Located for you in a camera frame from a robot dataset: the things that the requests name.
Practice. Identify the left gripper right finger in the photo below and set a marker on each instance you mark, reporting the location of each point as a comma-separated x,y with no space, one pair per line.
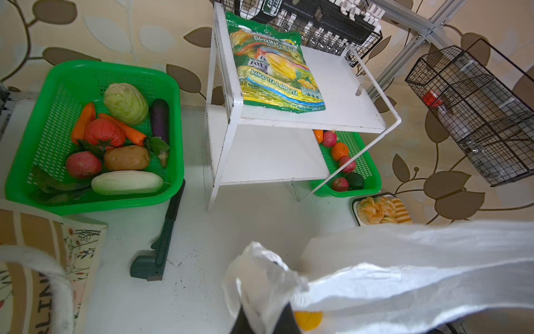
287,322

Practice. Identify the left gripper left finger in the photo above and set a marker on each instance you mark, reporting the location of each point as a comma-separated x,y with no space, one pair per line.
241,325

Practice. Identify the white plastic grocery bag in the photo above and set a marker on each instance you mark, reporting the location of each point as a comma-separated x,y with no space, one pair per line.
388,278

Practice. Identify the cream floral tote bag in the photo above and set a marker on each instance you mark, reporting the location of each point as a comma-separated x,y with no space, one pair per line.
48,270

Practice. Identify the dark green toy wrench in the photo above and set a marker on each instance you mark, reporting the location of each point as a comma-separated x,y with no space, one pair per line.
151,266

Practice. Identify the croissant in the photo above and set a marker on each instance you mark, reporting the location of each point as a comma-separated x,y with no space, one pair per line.
370,212

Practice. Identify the black bread tray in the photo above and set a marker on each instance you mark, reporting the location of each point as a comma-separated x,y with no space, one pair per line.
383,208

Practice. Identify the sliced bread loaf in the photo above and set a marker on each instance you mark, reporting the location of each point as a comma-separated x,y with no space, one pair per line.
402,216

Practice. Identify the dark green avocado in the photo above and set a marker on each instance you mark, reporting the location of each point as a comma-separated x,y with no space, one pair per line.
355,181

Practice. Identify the red apple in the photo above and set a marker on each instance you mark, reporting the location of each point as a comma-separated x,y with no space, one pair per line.
350,168

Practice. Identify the right green plastic basket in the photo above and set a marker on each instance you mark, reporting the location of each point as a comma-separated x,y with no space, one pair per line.
338,186

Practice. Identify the green plastic basket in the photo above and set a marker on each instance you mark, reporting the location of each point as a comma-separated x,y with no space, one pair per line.
38,176
338,186

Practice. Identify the white two-tier shelf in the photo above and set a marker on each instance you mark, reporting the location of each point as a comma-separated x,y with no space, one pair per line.
256,145

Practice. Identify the white radish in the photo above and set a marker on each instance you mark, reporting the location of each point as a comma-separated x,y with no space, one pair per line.
126,182

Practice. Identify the orange fruit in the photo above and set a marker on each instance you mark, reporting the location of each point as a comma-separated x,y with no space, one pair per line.
339,151

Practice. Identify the pink red peach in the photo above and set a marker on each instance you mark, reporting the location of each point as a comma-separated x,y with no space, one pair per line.
329,139

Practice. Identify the small orange persimmon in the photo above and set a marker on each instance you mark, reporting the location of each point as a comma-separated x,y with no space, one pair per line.
318,135

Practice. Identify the brown potato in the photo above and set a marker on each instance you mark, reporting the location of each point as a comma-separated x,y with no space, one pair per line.
127,158

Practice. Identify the red radish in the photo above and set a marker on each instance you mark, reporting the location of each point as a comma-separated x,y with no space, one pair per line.
83,165

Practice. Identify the dark purple eggplant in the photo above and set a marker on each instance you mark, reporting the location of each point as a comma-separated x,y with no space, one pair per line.
159,119

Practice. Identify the red tomato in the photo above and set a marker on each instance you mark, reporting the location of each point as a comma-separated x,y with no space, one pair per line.
103,132

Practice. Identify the yellow green snack bag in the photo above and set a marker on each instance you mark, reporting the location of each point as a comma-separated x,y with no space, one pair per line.
271,68

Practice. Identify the green cabbage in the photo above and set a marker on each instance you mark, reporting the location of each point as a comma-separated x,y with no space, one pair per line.
126,103

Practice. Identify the plastic bottle red cap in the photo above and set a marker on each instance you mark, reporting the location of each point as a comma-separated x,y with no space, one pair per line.
457,122

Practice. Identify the orange carrot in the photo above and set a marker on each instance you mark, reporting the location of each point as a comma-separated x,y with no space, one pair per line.
88,115

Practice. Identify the left green plastic basket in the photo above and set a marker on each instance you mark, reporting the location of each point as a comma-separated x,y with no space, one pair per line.
38,176

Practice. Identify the right black wire basket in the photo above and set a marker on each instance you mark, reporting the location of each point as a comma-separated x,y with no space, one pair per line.
485,102

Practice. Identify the black wire basket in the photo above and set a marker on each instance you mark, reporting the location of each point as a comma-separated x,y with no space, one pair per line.
485,102
326,43

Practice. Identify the back black wire basket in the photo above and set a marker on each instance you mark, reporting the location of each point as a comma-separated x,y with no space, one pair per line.
326,43

